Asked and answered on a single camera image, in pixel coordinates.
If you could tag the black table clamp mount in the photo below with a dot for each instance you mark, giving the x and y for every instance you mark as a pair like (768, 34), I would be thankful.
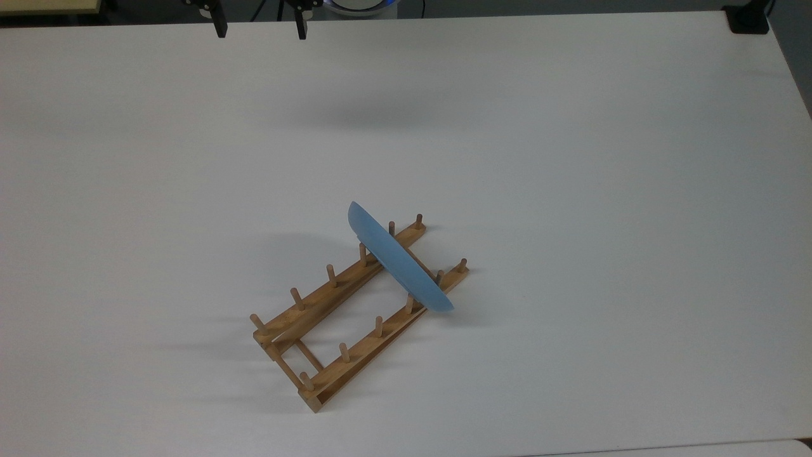
(748, 22)

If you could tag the wooden plate rack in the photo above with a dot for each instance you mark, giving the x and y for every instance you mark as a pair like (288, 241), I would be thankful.
(361, 353)

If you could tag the light wooden desk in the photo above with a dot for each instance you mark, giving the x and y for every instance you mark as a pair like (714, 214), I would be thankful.
(47, 6)

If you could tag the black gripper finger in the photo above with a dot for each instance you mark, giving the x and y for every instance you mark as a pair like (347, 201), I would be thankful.
(219, 22)
(301, 22)

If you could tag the blue round plate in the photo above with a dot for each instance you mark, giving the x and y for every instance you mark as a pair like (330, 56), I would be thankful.
(399, 260)

